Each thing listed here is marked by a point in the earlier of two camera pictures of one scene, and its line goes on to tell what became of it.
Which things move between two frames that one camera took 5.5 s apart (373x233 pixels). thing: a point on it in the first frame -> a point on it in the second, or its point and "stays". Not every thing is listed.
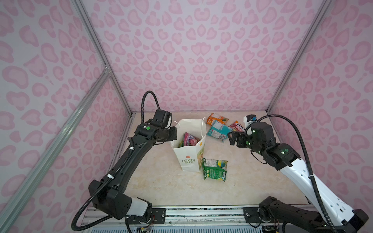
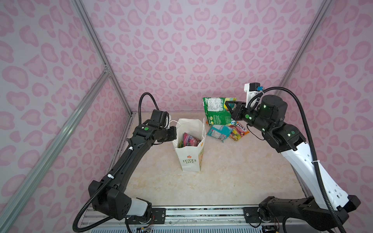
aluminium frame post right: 321,11 stays
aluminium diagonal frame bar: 8,214 stays
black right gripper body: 248,141 -> 252,117
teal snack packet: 218,130 stays
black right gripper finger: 232,136 -> 229,108
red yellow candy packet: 237,126 stays
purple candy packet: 190,140 stays
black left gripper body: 169,134 stays
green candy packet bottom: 214,169 -> 216,111
